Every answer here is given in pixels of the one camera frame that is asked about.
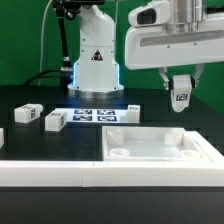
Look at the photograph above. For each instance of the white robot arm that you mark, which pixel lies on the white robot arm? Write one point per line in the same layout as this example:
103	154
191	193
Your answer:
96	72

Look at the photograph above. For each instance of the white block left edge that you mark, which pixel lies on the white block left edge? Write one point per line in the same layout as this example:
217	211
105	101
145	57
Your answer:
1	137

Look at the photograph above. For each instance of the white square tabletop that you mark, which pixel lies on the white square tabletop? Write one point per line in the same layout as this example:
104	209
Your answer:
156	144

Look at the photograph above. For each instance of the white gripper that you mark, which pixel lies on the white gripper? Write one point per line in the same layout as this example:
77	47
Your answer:
166	33

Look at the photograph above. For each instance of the white obstacle fence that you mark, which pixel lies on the white obstacle fence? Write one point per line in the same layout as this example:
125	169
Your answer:
114	174

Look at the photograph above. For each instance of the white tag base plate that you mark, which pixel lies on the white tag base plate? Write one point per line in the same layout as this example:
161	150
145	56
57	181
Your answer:
93	115

